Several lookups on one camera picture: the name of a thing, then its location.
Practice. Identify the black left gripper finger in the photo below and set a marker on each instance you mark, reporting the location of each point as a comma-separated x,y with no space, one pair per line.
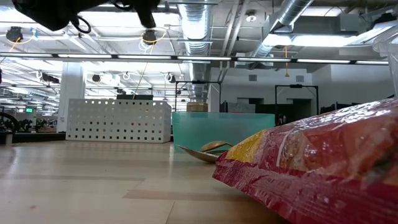
146,12

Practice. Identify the silver metal spoon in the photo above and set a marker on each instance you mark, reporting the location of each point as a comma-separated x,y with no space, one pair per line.
199,154

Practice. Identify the long ceiling light strip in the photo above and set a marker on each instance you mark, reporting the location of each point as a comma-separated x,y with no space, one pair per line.
202,58

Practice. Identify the white perforated storage bin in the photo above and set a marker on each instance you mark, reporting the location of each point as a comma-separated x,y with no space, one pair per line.
118,121

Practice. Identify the teal translucent plastic tray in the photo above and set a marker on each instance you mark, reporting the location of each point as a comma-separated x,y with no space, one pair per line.
217,130

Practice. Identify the red Maruchan ramen packet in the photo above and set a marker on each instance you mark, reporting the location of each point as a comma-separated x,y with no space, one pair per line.
311,174

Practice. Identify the silver ventilation duct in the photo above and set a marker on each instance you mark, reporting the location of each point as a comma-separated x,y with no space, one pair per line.
289,12
196,28

